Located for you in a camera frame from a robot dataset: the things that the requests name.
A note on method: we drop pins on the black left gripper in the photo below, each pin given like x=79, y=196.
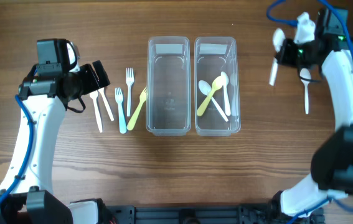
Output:
x=93, y=76

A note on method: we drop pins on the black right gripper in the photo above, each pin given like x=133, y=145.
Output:
x=284, y=51

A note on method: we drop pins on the white plastic spoon slanted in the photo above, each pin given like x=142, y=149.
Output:
x=278, y=39

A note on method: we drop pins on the white plastic spoon wide handle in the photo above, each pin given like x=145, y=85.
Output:
x=226, y=98

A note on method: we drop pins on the yellow plastic spoon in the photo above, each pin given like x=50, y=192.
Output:
x=216, y=85

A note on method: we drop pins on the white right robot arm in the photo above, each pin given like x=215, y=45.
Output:
x=331, y=175

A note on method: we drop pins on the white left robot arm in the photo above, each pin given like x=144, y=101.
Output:
x=26, y=191

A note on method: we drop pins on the left clear plastic container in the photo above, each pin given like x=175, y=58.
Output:
x=168, y=106

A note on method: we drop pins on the clear plastic container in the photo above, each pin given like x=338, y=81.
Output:
x=168, y=106
x=217, y=99

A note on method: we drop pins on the right clear plastic container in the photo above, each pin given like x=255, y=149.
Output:
x=217, y=99

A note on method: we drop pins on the white plastic spoon in container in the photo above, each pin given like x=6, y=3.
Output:
x=205, y=88

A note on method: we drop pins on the white plastic fork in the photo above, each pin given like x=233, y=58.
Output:
x=94, y=96
x=129, y=82
x=106, y=103

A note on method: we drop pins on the white plastic fork leftmost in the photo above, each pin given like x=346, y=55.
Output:
x=94, y=96

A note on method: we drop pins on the light blue plastic fork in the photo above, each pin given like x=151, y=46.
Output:
x=121, y=116

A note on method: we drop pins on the white plastic fork upper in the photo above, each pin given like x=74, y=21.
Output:
x=129, y=82

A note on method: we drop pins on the yellow plastic fork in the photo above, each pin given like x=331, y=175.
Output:
x=133, y=119

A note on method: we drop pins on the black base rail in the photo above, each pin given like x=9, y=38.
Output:
x=239, y=214

